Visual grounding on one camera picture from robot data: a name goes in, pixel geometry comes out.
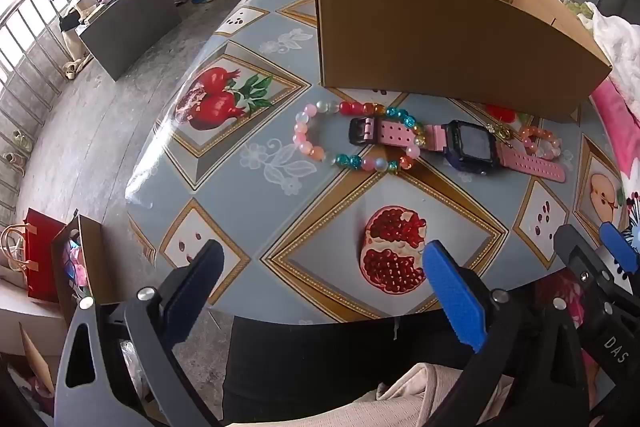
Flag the orange pink bead bracelet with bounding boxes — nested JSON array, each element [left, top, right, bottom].
[[517, 124, 563, 160]]

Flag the small brown carton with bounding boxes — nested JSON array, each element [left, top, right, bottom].
[[50, 212, 118, 325]]

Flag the person's black pants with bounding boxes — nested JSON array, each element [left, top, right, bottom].
[[222, 314, 501, 427]]

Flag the red gift bag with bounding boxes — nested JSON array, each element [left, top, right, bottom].
[[0, 208, 68, 304]]

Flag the pink floral cloth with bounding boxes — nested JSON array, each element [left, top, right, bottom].
[[530, 267, 596, 408]]

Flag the pink strap digital watch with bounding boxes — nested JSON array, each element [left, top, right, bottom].
[[348, 116, 567, 184]]

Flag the multicoloured bead bracelet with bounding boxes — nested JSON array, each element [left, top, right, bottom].
[[293, 99, 427, 172]]

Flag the fruit print tablecloth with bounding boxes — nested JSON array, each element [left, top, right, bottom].
[[125, 0, 631, 325]]

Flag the brown cardboard box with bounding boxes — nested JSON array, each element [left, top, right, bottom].
[[312, 0, 613, 124]]

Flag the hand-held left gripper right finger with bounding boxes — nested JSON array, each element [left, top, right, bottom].
[[422, 239, 593, 427]]

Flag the grey cabinet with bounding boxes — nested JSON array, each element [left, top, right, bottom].
[[77, 0, 183, 82]]

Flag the pink blanket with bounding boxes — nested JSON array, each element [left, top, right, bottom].
[[590, 77, 640, 228]]

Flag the metal window railing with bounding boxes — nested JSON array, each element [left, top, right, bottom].
[[0, 0, 151, 218]]

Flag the white cloth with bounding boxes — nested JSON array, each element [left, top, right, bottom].
[[582, 2, 640, 92]]

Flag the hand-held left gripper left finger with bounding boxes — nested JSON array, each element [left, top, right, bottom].
[[54, 238, 226, 427]]

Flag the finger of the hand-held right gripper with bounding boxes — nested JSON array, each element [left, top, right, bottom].
[[598, 222, 640, 294], [552, 223, 640, 335]]

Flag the person's beige jacket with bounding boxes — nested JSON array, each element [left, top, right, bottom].
[[227, 361, 476, 427]]

